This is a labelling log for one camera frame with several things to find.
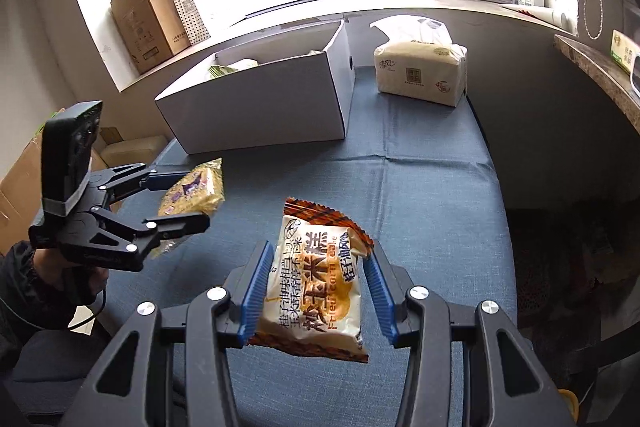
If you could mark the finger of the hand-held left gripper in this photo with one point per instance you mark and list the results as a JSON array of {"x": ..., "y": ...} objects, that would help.
[
  {"x": 170, "y": 227},
  {"x": 130, "y": 179}
]

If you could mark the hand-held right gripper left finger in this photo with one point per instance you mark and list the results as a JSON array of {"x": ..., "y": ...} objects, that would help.
[{"x": 257, "y": 292}]

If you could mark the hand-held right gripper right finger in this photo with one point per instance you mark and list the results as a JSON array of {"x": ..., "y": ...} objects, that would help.
[{"x": 380, "y": 302}]

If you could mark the yellow purple snack packet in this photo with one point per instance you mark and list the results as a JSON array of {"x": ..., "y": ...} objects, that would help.
[{"x": 200, "y": 194}]

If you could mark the orange white corn cake packet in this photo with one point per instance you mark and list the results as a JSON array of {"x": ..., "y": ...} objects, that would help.
[{"x": 320, "y": 287}]

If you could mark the white cardboard box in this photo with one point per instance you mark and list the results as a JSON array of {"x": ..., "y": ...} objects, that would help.
[{"x": 260, "y": 107}]

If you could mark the large green snack packet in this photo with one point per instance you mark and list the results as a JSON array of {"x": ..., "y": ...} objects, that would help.
[{"x": 232, "y": 68}]

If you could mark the person's left forearm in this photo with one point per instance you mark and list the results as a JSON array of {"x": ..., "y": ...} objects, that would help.
[{"x": 25, "y": 302}]

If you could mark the person's left hand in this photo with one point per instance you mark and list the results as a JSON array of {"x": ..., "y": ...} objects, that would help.
[{"x": 50, "y": 269}]

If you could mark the beige cardboard box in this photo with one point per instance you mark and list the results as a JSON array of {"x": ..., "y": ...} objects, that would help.
[{"x": 135, "y": 152}]

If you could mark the large brown cardboard box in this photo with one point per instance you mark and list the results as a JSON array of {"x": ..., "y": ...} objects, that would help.
[{"x": 20, "y": 187}]

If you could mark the blue table cloth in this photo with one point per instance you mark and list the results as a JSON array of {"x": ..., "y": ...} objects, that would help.
[{"x": 400, "y": 187}]

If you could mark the white windowsill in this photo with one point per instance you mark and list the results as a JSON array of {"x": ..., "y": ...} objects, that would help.
[{"x": 250, "y": 24}]

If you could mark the beige tissue pack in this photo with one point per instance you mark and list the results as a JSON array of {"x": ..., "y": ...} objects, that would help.
[{"x": 420, "y": 72}]

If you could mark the brown stone counter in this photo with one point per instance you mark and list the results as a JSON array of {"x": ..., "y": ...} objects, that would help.
[{"x": 600, "y": 77}]

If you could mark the white tube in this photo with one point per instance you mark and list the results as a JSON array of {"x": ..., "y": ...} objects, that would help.
[{"x": 540, "y": 14}]

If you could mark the white oval device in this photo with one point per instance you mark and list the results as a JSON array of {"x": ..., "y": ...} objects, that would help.
[{"x": 636, "y": 77}]

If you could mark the green white small box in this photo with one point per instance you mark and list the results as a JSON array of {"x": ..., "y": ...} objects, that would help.
[{"x": 624, "y": 51}]

